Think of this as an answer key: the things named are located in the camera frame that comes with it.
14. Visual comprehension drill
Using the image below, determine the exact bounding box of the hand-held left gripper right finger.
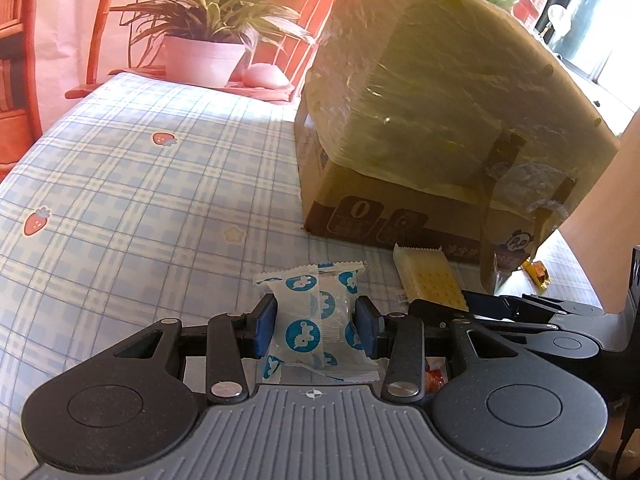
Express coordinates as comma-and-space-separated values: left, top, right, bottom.
352, 294, 523, 405

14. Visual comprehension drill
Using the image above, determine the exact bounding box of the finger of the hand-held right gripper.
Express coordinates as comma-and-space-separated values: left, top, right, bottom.
409, 298, 556, 335
460, 289, 606, 318

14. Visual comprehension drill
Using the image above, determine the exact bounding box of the small yellow snack packet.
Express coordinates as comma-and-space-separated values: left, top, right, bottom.
522, 256, 550, 288

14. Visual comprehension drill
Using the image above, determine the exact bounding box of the window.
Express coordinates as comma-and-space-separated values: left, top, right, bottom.
537, 0, 640, 136

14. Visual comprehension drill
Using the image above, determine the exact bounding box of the plaid strawberry tablecloth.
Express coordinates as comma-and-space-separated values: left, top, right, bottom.
0, 71, 603, 466

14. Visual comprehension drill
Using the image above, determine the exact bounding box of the white blue snack packet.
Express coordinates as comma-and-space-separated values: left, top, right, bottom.
252, 260, 383, 386

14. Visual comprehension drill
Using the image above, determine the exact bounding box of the cardboard box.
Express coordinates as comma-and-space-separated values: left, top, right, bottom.
294, 0, 621, 297

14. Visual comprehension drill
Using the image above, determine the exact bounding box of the pale yellow cracker packet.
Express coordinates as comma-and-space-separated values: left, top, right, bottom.
392, 242, 470, 313

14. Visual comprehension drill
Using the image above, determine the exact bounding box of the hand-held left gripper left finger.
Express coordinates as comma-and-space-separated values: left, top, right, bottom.
112, 292, 279, 406

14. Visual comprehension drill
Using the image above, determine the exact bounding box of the red snack packet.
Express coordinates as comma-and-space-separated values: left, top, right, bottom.
425, 360, 453, 393

